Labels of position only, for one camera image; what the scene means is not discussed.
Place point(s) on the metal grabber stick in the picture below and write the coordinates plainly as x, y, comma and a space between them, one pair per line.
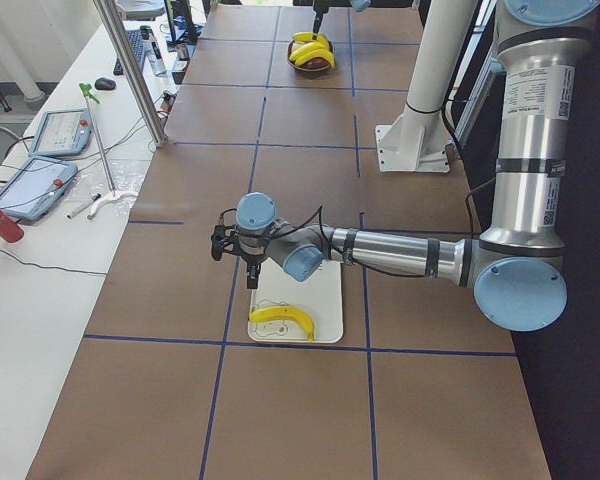
114, 193

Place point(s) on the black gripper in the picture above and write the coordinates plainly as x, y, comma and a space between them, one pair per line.
252, 259
319, 22

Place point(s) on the aluminium frame post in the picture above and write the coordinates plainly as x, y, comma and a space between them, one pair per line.
116, 32

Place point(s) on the upper teach pendant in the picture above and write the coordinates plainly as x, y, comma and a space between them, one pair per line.
62, 133

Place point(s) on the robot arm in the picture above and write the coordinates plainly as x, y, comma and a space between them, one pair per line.
513, 267
357, 5

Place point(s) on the lower teach pendant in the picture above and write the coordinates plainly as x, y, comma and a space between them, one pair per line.
36, 187

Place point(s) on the black keyboard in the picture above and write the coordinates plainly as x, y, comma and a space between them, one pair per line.
137, 47

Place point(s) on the teach pendant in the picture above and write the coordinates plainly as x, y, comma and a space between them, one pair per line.
36, 187
62, 133

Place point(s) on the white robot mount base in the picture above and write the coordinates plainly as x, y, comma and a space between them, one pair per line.
416, 140

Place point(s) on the brown wicker basket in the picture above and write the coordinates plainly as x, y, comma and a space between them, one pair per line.
292, 46

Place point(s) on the black computer mouse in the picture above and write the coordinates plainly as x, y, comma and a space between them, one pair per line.
105, 84

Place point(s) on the dark red plum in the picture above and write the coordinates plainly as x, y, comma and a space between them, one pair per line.
317, 64

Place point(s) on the cream bear tray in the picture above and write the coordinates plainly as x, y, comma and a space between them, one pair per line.
320, 296

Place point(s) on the yellow banana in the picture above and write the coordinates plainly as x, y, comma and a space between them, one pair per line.
330, 58
304, 37
286, 313
308, 51

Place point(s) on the white marker pen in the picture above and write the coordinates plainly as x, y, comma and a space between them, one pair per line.
83, 206

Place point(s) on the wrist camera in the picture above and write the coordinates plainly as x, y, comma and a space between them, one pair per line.
224, 239

